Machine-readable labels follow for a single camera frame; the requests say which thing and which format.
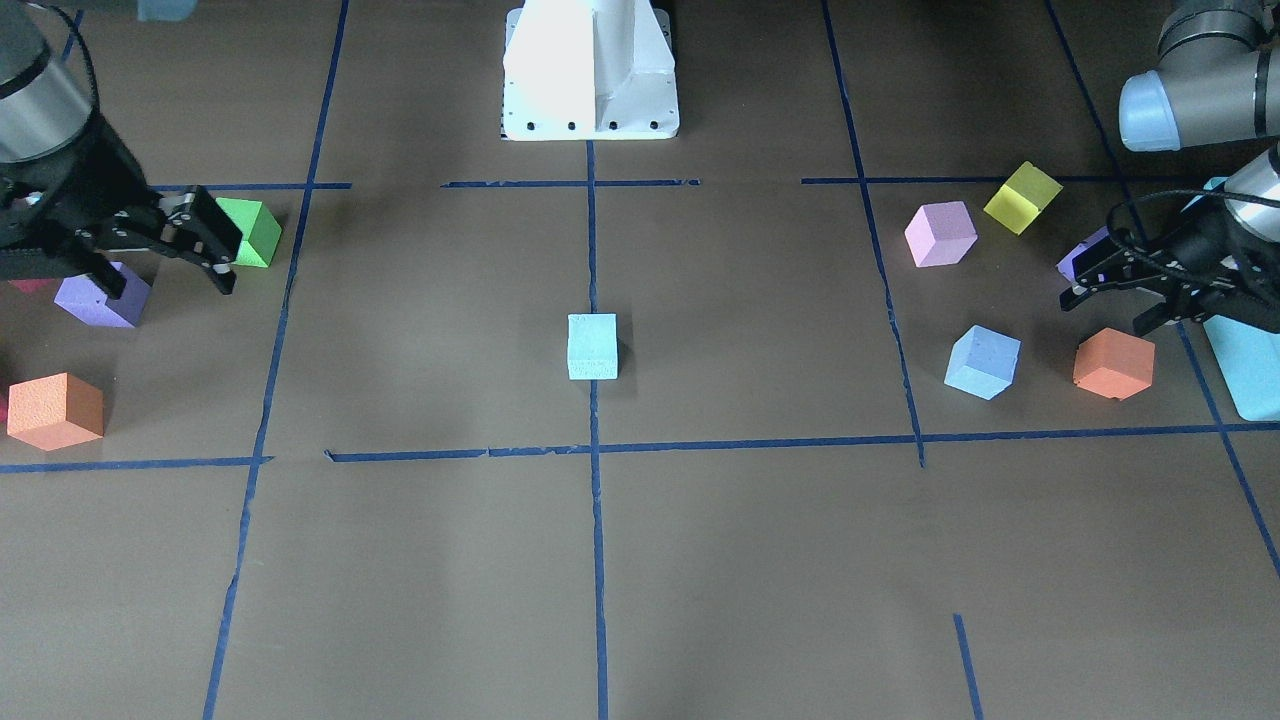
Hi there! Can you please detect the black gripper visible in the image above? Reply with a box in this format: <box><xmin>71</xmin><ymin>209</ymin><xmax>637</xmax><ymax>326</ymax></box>
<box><xmin>1</xmin><ymin>111</ymin><xmax>243</xmax><ymax>300</ymax></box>
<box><xmin>1060</xmin><ymin>205</ymin><xmax>1279</xmax><ymax>337</ymax></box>

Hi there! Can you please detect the light blue foam block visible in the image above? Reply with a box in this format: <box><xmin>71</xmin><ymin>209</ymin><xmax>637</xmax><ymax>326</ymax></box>
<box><xmin>566</xmin><ymin>313</ymin><xmax>620</xmax><ymax>380</ymax></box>
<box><xmin>943</xmin><ymin>325</ymin><xmax>1021</xmax><ymax>400</ymax></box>

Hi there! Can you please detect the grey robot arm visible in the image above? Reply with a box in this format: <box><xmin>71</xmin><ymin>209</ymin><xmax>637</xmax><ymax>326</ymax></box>
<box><xmin>1</xmin><ymin>1</ymin><xmax>242</xmax><ymax>299</ymax></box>
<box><xmin>1059</xmin><ymin>1</ymin><xmax>1279</xmax><ymax>336</ymax></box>

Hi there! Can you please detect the purple foam block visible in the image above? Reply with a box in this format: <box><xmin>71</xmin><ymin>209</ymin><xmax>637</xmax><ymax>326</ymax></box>
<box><xmin>1056</xmin><ymin>225</ymin><xmax>1114</xmax><ymax>291</ymax></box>
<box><xmin>54</xmin><ymin>261</ymin><xmax>152</xmax><ymax>328</ymax></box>

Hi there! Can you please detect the orange foam block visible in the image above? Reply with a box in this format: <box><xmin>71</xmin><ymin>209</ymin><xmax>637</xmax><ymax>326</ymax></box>
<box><xmin>6</xmin><ymin>373</ymin><xmax>105</xmax><ymax>452</ymax></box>
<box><xmin>1071</xmin><ymin>328</ymin><xmax>1157</xmax><ymax>400</ymax></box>

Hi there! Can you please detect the teal plastic bin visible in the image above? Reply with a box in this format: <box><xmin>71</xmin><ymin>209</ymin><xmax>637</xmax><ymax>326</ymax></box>
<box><xmin>1180</xmin><ymin>177</ymin><xmax>1280</xmax><ymax>421</ymax></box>

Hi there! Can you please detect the green foam block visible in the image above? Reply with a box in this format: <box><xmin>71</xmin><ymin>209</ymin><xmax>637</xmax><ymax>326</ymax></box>
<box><xmin>216</xmin><ymin>197</ymin><xmax>282</xmax><ymax>268</ymax></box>

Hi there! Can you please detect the dark red foam block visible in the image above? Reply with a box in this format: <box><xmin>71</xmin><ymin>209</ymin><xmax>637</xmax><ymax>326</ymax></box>
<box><xmin>8</xmin><ymin>279</ymin><xmax>58</xmax><ymax>293</ymax></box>

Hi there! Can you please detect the yellow foam block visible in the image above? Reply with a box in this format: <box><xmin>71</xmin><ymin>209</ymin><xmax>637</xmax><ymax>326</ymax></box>
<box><xmin>983</xmin><ymin>161</ymin><xmax>1064</xmax><ymax>236</ymax></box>

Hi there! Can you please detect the pink foam block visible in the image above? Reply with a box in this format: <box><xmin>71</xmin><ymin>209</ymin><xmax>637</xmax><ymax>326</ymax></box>
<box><xmin>904</xmin><ymin>201</ymin><xmax>979</xmax><ymax>268</ymax></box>

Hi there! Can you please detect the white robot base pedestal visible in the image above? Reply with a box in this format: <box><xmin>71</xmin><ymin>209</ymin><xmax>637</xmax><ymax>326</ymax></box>
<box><xmin>500</xmin><ymin>1</ymin><xmax>681</xmax><ymax>142</ymax></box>

